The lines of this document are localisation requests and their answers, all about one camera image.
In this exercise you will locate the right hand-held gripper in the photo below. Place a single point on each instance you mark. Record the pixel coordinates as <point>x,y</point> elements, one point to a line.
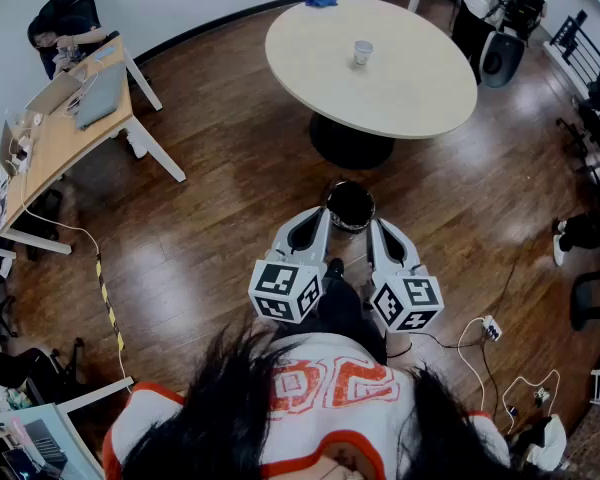
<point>410,298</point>

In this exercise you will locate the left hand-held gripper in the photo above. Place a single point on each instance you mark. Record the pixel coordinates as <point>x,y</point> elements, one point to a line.
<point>280,288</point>

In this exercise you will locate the black trash bin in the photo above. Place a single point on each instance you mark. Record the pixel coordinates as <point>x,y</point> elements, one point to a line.
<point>351,205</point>

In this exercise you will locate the white paper cup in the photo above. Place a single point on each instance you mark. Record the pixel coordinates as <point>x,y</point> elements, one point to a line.
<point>363,54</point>

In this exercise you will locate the person's right forearm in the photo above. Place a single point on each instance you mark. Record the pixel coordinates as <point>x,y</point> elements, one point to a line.
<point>397,340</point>

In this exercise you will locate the black wristband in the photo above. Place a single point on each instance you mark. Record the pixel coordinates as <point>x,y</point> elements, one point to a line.
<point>400,354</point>

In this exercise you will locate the person's black trousers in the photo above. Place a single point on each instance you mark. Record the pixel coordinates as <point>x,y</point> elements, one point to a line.
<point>345,308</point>

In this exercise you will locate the white power strip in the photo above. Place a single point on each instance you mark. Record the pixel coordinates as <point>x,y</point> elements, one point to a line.
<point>492,328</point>

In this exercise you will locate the white and orange jersey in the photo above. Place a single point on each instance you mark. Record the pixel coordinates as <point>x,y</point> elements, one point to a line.
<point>340,418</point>

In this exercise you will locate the small charger plug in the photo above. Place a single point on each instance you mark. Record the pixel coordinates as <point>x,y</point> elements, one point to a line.
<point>542,395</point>

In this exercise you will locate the black office chair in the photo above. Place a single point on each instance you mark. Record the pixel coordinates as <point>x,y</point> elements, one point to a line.
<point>580,298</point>

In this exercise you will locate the white bag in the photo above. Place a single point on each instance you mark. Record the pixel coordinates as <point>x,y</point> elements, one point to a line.
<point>552,443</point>

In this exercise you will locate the round beige table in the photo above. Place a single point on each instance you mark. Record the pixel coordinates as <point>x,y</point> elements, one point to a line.
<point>405,93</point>

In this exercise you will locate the black folded stand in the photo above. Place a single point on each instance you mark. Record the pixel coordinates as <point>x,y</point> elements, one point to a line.
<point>55,373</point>

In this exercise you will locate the black tripod stand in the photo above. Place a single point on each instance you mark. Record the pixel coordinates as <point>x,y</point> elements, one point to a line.
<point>595,128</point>

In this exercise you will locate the closed grey laptop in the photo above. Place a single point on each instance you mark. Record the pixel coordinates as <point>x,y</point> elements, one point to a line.
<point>100,98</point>

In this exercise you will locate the grey bucket chair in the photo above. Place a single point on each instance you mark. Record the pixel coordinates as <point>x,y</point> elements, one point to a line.
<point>510,53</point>

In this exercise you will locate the wooden desk with white legs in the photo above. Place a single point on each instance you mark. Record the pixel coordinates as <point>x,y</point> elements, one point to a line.
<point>55,148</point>

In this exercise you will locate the light blue phone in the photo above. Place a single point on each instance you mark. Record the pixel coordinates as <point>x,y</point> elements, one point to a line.
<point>105,53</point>

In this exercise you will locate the open silver laptop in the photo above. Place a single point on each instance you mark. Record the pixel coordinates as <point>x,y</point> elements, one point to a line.
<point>55,93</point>

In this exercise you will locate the black metal railing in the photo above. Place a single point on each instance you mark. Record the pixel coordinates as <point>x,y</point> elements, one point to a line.
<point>580,48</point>

